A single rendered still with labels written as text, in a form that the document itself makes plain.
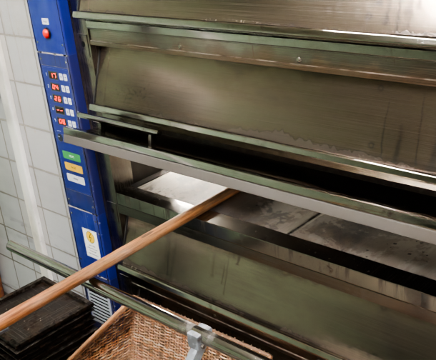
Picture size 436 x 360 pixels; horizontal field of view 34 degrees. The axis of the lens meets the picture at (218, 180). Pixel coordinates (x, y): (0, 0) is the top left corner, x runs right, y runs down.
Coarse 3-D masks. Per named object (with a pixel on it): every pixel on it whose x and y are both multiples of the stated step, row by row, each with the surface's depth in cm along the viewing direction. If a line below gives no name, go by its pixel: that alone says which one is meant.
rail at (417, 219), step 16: (64, 128) 198; (112, 144) 184; (128, 144) 180; (176, 160) 169; (192, 160) 165; (240, 176) 156; (256, 176) 153; (304, 192) 145; (320, 192) 142; (352, 208) 138; (368, 208) 135; (384, 208) 133; (416, 224) 129; (432, 224) 127
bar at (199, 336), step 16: (32, 256) 187; (48, 256) 185; (64, 272) 178; (96, 288) 169; (112, 288) 167; (128, 304) 162; (144, 304) 159; (160, 320) 155; (176, 320) 152; (192, 336) 147; (208, 336) 146; (192, 352) 149; (224, 352) 143; (240, 352) 140; (256, 352) 140
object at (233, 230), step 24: (120, 192) 217; (144, 192) 215; (168, 216) 204; (216, 216) 195; (240, 240) 186; (264, 240) 180; (288, 240) 179; (312, 264) 171; (336, 264) 166; (360, 264) 165; (384, 264) 164; (384, 288) 158; (408, 288) 154; (432, 288) 153
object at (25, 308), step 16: (224, 192) 202; (192, 208) 194; (208, 208) 197; (176, 224) 189; (144, 240) 182; (112, 256) 175; (128, 256) 179; (80, 272) 169; (96, 272) 171; (64, 288) 165; (32, 304) 159; (0, 320) 154; (16, 320) 157
